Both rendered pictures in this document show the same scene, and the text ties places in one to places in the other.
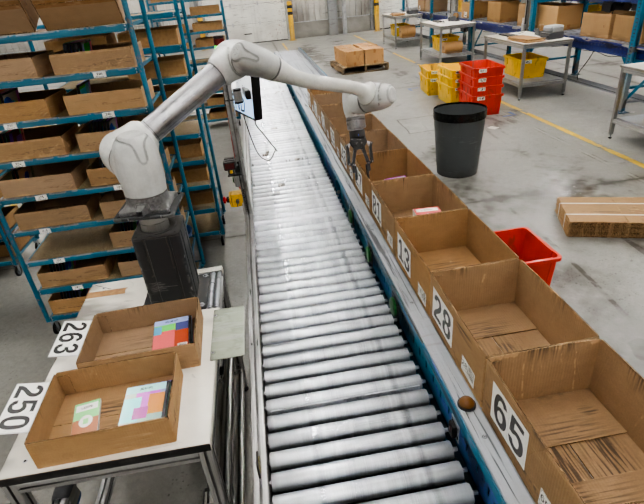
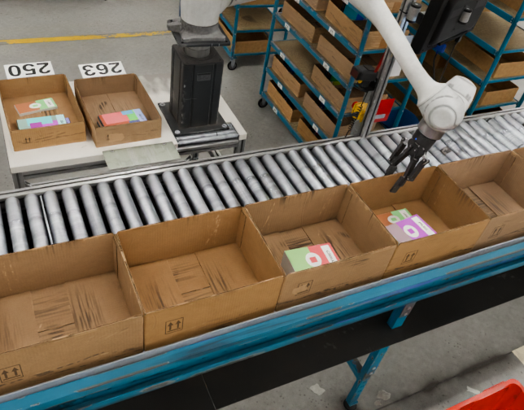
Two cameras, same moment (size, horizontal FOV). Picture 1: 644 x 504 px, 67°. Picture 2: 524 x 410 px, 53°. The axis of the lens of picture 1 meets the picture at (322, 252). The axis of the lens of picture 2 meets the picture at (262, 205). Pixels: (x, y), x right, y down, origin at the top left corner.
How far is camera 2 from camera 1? 181 cm
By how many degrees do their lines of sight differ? 51
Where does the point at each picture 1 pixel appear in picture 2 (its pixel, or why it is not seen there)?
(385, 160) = (460, 206)
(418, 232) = (251, 242)
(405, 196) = (365, 235)
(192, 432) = (22, 157)
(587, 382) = not seen: outside the picture
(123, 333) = (135, 99)
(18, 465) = not seen: hidden behind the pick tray
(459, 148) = not seen: outside the picture
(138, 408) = (41, 124)
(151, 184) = (187, 11)
